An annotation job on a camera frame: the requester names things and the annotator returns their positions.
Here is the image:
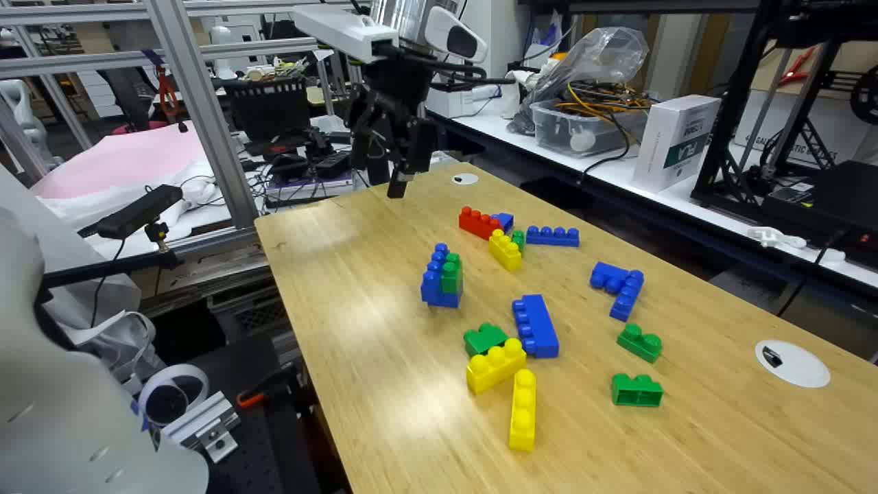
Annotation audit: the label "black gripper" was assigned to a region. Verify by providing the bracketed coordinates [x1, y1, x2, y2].
[363, 57, 440, 200]

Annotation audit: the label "red lego brick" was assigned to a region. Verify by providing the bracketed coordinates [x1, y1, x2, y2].
[455, 205, 501, 242]

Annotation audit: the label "black electronics pile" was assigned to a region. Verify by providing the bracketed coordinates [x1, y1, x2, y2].
[260, 126, 367, 208]

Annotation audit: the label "green lego in blue stack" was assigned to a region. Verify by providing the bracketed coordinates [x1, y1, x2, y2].
[440, 252, 466, 296]

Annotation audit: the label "stacked blue lego bricks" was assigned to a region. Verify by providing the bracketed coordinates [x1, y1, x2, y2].
[418, 242, 466, 310]

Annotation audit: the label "short yellow lego brick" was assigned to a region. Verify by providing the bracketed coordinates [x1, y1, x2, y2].
[486, 229, 526, 274]

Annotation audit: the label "black mesh basket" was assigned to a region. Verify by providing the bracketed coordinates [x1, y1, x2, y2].
[220, 76, 312, 146]

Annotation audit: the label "flat blue lego brick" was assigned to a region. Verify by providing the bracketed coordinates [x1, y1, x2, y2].
[523, 225, 581, 249]

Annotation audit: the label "clear plastic container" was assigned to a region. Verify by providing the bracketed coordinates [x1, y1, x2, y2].
[529, 86, 644, 160]

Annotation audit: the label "long blue lego brick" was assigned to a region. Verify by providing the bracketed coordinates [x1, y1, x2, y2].
[510, 291, 562, 359]

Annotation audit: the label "clear plastic bag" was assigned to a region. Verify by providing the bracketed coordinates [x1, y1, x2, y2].
[522, 26, 652, 107]

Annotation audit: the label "white cardboard box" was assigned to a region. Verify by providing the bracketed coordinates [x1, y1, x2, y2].
[634, 93, 725, 193]

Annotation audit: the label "long yellow lego brick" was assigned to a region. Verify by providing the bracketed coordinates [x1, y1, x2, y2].
[504, 366, 541, 457]

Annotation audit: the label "pink foam sheet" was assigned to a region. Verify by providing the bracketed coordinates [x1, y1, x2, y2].
[29, 122, 217, 205]

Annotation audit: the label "white workbench top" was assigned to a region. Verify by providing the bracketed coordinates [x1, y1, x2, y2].
[429, 86, 878, 296]

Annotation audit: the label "white plastic housing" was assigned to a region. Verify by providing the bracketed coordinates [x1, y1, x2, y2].
[0, 163, 215, 494]

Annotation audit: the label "large white table grommet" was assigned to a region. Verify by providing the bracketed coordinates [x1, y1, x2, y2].
[755, 339, 833, 393]

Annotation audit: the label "yellow cables bundle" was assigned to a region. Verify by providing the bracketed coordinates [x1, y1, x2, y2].
[545, 79, 644, 123]

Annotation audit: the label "aluminium extrusion frame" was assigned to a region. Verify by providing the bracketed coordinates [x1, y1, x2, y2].
[0, 0, 394, 234]

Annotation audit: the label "black camera on stand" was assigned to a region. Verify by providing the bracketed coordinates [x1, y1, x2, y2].
[79, 185, 186, 244]

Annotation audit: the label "black 3D printer frame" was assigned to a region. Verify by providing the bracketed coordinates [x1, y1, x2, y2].
[692, 0, 878, 270]

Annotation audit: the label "white cable loop with bracket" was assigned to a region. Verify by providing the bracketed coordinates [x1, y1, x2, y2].
[135, 362, 242, 463]

